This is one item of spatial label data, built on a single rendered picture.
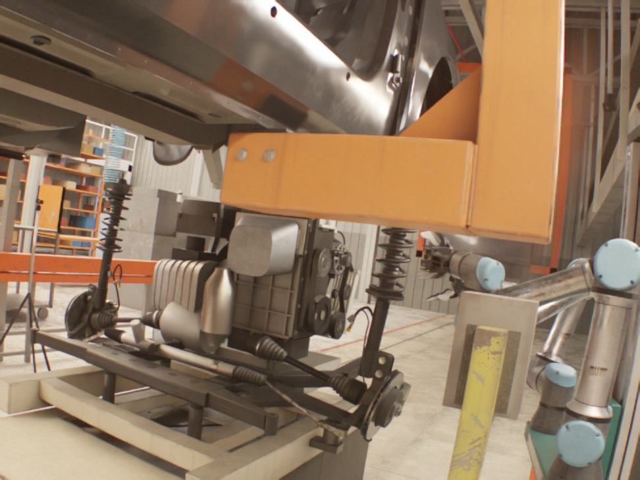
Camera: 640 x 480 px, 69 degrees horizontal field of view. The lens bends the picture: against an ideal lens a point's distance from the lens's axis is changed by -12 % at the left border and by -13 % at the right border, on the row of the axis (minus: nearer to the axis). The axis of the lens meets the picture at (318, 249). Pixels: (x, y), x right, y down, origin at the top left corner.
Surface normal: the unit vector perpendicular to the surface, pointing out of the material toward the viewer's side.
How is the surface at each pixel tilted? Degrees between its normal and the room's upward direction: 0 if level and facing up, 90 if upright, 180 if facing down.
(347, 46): 90
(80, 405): 90
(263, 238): 90
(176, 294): 90
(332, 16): 66
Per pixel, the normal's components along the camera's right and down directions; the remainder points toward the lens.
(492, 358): -0.44, -0.06
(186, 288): -0.64, -0.08
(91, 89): 0.86, 0.25
